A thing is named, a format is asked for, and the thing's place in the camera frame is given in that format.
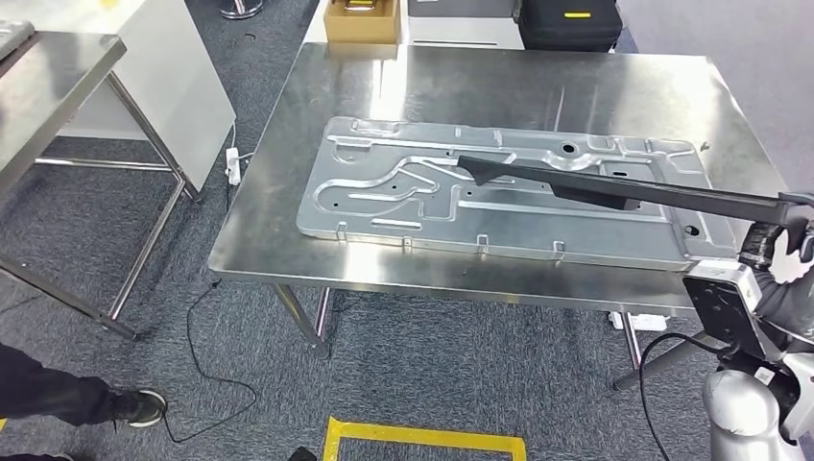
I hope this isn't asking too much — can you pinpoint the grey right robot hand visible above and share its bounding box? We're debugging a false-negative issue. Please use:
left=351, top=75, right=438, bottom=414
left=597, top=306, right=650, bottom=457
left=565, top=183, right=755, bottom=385
left=738, top=216, right=814, bottom=338

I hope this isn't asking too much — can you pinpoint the black perforated plastic panel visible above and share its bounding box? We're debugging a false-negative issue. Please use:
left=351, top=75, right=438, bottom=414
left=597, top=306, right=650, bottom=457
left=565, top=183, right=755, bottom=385
left=456, top=154, right=814, bottom=233

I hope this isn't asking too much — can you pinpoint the wide stainless steel workbench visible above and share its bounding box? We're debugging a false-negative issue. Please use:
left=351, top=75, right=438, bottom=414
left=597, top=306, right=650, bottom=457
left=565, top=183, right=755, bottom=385
left=207, top=42, right=790, bottom=392

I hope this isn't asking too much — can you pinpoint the grey metal part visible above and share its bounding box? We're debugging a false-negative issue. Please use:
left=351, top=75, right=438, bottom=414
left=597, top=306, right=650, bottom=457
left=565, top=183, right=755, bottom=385
left=0, top=18, right=36, bottom=63

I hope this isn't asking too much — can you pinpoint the white power strip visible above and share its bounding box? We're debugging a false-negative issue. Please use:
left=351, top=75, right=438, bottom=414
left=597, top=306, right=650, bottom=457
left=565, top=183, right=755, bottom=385
left=608, top=310, right=671, bottom=332
left=225, top=146, right=244, bottom=187

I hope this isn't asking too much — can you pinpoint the stamped sheet metal panel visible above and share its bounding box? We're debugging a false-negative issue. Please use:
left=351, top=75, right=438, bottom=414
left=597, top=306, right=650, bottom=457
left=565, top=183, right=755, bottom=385
left=295, top=115, right=740, bottom=274

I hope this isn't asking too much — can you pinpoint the black hard case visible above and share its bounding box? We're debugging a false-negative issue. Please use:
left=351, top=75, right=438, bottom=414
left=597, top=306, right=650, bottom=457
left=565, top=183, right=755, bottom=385
left=517, top=0, right=625, bottom=54

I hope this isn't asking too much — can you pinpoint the white low cabinet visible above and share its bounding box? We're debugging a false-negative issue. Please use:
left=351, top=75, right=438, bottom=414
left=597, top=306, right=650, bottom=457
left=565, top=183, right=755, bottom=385
left=405, top=13, right=527, bottom=50

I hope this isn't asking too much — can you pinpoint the grey flat case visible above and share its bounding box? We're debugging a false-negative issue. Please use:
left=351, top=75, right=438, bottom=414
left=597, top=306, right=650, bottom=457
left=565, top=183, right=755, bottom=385
left=407, top=0, right=517, bottom=19

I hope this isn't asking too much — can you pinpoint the brown cardboard box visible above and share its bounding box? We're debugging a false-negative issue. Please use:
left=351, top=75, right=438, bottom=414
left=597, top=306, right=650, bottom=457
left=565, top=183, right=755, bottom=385
left=322, top=0, right=404, bottom=46

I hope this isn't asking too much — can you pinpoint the chrome round stool base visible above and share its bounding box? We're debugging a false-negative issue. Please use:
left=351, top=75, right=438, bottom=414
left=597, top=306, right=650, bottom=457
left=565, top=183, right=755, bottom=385
left=218, top=0, right=265, bottom=21

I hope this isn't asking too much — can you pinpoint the white board panel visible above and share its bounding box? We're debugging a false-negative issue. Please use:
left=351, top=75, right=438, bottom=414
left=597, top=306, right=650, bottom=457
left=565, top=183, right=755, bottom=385
left=56, top=0, right=238, bottom=193

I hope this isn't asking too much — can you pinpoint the person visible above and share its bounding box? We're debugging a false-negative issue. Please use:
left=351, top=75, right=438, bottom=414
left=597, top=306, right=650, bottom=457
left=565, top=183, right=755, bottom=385
left=0, top=343, right=169, bottom=461

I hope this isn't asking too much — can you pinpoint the narrow stainless steel table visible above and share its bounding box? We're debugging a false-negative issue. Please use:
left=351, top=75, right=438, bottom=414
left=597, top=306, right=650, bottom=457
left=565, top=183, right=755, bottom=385
left=0, top=18, right=206, bottom=342

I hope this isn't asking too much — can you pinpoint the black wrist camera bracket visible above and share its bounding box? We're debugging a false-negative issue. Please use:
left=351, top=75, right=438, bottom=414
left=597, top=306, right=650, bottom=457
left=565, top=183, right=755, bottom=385
left=683, top=275, right=790, bottom=371

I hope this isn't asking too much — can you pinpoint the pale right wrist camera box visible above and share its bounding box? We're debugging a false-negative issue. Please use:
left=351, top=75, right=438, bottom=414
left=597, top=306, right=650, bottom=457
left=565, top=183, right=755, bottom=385
left=682, top=257, right=764, bottom=320

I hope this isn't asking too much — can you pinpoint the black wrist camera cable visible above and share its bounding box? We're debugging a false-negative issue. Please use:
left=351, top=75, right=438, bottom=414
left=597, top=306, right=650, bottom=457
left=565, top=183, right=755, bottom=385
left=637, top=330, right=728, bottom=461

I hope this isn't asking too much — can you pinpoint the black controller cable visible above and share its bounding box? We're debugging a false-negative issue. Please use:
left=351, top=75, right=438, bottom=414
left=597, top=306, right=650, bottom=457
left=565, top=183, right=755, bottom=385
left=162, top=279, right=259, bottom=446

